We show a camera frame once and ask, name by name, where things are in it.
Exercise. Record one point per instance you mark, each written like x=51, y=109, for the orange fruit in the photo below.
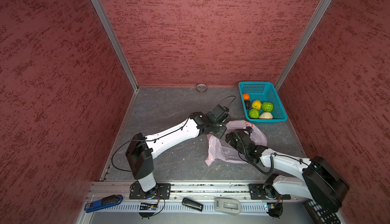
x=246, y=97

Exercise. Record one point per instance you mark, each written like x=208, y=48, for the green fruit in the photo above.
x=267, y=107
x=253, y=114

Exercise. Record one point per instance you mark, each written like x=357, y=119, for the teal plastic basket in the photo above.
x=264, y=92

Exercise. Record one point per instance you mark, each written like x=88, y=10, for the beige brown fruit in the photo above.
x=266, y=115

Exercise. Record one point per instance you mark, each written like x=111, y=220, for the right circuit board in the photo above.
x=275, y=210

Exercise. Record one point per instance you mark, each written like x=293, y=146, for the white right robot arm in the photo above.
x=314, y=179

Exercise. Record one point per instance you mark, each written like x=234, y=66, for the yellow fruit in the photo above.
x=257, y=105

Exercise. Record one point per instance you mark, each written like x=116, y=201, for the left circuit board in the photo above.
x=148, y=206

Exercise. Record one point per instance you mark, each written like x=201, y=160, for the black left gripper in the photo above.
x=218, y=134

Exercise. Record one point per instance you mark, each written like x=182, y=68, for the grey plastic handle device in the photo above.
x=227, y=205

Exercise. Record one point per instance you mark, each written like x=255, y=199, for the dark avocado fruit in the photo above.
x=247, y=104

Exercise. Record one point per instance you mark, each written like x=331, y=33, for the aluminium front rail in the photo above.
x=204, y=190

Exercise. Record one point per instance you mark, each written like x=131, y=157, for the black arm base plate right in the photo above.
x=257, y=191

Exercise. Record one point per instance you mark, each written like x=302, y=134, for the aluminium corner post left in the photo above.
x=98, y=6

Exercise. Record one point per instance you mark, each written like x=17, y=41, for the black remote stick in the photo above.
x=192, y=204

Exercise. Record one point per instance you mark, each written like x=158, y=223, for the aluminium corner post right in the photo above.
x=310, y=28

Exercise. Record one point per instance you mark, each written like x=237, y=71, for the aluminium corner post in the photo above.
x=310, y=28
x=98, y=6

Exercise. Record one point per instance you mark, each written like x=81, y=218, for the circuit board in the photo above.
x=148, y=206
x=275, y=210

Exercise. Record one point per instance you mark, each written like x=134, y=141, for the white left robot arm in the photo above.
x=142, y=150

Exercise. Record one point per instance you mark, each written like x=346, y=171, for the black calculator keypad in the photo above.
x=320, y=215

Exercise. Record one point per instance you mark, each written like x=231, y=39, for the pink plastic bag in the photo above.
x=219, y=149

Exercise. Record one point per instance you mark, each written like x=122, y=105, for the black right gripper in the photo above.
x=230, y=135

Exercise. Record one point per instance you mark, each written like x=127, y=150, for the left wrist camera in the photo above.
x=220, y=113

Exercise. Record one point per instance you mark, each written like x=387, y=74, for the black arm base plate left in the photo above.
x=160, y=190

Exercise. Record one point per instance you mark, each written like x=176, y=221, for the blue utility tool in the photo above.
x=103, y=203

